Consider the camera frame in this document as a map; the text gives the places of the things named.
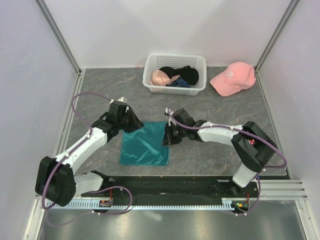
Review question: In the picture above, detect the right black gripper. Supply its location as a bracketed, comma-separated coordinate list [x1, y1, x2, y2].
[161, 122, 187, 147]

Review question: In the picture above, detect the teal satin napkin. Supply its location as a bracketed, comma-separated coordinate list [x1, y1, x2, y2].
[119, 121, 170, 166]

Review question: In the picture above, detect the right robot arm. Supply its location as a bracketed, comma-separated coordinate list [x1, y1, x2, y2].
[162, 108, 278, 197]

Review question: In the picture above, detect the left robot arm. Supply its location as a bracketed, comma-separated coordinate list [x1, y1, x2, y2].
[35, 98, 144, 207]

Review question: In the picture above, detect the navy blue garment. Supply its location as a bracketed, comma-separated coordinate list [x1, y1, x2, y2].
[167, 78, 190, 88]

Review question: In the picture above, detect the peach satin garment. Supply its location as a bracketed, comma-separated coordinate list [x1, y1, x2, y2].
[150, 70, 173, 87]

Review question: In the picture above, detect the white plastic basket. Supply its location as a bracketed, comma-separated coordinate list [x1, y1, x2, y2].
[142, 53, 207, 96]

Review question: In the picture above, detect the black garment in basket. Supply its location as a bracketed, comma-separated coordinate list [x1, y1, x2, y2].
[159, 65, 200, 87]

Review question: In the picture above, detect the iridescent pink spoon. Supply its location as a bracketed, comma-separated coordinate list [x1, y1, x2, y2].
[248, 138, 257, 147]

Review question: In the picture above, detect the pink baseball cap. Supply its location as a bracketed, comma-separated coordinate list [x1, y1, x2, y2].
[209, 62, 256, 97]

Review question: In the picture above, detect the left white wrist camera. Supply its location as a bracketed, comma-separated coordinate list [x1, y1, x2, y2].
[109, 96, 127, 106]

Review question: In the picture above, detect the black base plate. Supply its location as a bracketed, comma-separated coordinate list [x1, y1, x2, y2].
[79, 174, 261, 201]

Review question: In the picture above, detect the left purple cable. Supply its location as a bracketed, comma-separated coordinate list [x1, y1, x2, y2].
[40, 92, 137, 227]

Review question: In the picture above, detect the purple cable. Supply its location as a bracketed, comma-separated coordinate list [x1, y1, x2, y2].
[40, 92, 137, 227]
[164, 107, 288, 217]

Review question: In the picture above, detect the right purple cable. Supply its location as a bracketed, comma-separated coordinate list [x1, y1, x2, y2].
[164, 107, 288, 217]

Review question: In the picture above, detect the light blue cable duct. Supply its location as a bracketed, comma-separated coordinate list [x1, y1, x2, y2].
[52, 198, 236, 211]

